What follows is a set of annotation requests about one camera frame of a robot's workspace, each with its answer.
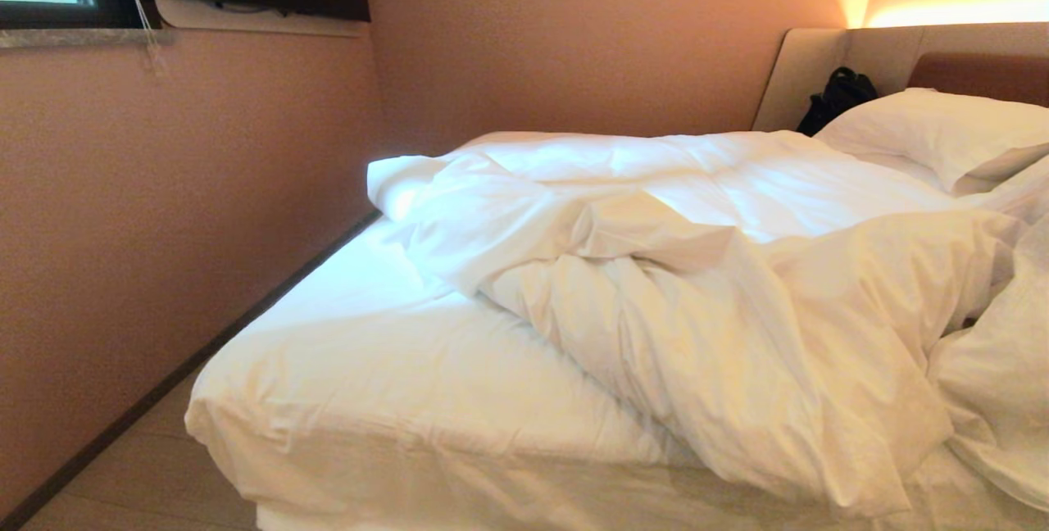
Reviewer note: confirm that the white rumpled duvet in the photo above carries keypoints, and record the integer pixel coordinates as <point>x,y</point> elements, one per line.
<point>737,285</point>

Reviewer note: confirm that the white pillow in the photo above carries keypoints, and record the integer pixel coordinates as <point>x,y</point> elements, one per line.
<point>942,133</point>

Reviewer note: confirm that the bed with white sheet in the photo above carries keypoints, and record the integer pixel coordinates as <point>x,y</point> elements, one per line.
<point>369,383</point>

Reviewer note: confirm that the padded beige headboard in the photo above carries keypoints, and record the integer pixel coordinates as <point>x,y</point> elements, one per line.
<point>807,72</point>

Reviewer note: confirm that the brown headboard cushion panel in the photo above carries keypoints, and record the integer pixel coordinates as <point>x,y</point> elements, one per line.
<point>983,76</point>

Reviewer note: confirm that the black bag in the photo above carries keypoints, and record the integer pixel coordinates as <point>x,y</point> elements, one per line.
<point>837,97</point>

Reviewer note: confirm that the grey stone window sill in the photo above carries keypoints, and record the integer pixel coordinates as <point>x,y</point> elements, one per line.
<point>82,38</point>

